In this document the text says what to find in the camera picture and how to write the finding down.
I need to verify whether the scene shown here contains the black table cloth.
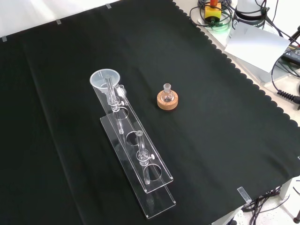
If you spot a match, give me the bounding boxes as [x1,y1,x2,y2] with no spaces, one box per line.
[0,0,300,225]

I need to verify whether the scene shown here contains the clear acrylic funnel stand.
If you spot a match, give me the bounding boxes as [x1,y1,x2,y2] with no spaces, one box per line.
[90,75,177,220]

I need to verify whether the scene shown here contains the black coiled cable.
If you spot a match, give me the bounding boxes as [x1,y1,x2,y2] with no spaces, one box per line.
[271,53,300,106]

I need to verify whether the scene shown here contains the white table leg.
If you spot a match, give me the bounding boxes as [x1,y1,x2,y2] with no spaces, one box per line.
[280,177,294,200]

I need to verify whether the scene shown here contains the black power adapter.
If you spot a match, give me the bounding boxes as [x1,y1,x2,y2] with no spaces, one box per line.
[283,44,300,63]

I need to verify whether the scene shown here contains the cork ring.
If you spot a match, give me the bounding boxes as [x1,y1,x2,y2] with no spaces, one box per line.
[156,90,180,112]

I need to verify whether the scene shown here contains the black cable bundle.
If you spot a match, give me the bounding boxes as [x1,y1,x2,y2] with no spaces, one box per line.
[242,179,300,225]

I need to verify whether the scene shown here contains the pale board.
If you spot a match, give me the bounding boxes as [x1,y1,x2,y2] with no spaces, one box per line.
[224,22,291,74]

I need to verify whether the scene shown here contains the white power strip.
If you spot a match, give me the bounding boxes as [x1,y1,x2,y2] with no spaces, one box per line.
[231,210,246,225]

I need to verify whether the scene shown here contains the black tripod leg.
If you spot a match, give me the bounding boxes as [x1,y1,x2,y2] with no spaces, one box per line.
[289,24,300,47]

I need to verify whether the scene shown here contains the black looped cable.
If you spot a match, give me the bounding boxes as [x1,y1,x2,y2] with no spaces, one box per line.
[189,0,235,30]

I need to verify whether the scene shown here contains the translucent plastic funnel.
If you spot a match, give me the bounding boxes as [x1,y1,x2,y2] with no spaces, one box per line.
[90,67,121,99]

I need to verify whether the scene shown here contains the small glass round-bottom flask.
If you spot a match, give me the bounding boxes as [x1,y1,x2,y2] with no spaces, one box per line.
[162,83,174,103]

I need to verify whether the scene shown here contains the yellow emergency stop button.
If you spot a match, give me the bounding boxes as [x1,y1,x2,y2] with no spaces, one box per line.
[204,0,222,24]

